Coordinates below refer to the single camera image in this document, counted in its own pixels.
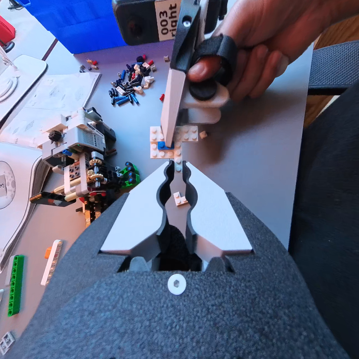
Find pile of small lego pieces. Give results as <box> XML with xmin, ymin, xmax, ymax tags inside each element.
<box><xmin>108</xmin><ymin>55</ymin><xmax>157</xmax><ymax>106</ymax></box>

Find person's black clothing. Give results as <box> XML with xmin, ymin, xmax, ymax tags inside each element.
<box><xmin>289</xmin><ymin>81</ymin><xmax>359</xmax><ymax>359</ymax></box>

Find grey lego technic model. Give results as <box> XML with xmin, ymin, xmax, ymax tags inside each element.
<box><xmin>29</xmin><ymin>107</ymin><xmax>141</xmax><ymax>228</ymax></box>

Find black chair armrest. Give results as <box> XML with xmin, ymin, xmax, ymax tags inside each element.
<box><xmin>307</xmin><ymin>41</ymin><xmax>359</xmax><ymax>96</ymax></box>

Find white flat board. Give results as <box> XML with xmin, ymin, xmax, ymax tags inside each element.
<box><xmin>0</xmin><ymin>55</ymin><xmax>47</xmax><ymax>127</ymax></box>

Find green lego beam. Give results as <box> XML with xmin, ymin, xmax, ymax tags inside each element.
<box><xmin>7</xmin><ymin>255</ymin><xmax>26</xmax><ymax>317</ymax></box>

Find lego instruction booklet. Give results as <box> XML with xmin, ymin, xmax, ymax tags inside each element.
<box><xmin>0</xmin><ymin>71</ymin><xmax>101</xmax><ymax>149</ymax></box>

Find white printed parts bag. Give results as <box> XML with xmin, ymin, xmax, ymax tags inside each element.
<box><xmin>0</xmin><ymin>142</ymin><xmax>54</xmax><ymax>274</ymax></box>

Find grey lego plate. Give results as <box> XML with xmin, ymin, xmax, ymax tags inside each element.
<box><xmin>0</xmin><ymin>331</ymin><xmax>16</xmax><ymax>351</ymax></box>

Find person's right hand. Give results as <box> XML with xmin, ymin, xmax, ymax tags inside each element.
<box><xmin>187</xmin><ymin>0</ymin><xmax>336</xmax><ymax>103</ymax></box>

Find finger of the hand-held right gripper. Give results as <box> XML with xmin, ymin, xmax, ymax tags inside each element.
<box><xmin>160</xmin><ymin>68</ymin><xmax>187</xmax><ymax>147</ymax></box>

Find red box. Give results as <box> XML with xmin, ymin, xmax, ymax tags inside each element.
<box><xmin>0</xmin><ymin>15</ymin><xmax>16</xmax><ymax>52</ymax></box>

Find blue plastic bin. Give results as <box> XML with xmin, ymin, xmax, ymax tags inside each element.
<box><xmin>14</xmin><ymin>0</ymin><xmax>127</xmax><ymax>54</ymax></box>

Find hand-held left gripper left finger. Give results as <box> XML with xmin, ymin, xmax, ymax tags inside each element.
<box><xmin>99</xmin><ymin>160</ymin><xmax>174</xmax><ymax>265</ymax></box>

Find clear glass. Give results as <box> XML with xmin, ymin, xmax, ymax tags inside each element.
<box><xmin>0</xmin><ymin>45</ymin><xmax>21</xmax><ymax>103</ymax></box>

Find white lego beam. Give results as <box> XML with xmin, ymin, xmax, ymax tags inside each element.
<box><xmin>41</xmin><ymin>239</ymin><xmax>63</xmax><ymax>286</ymax></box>

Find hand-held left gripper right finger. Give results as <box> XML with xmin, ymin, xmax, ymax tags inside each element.
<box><xmin>182</xmin><ymin>161</ymin><xmax>255</xmax><ymax>265</ymax></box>

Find white lego plate assembly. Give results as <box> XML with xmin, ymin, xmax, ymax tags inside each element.
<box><xmin>149</xmin><ymin>125</ymin><xmax>199</xmax><ymax>172</ymax></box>

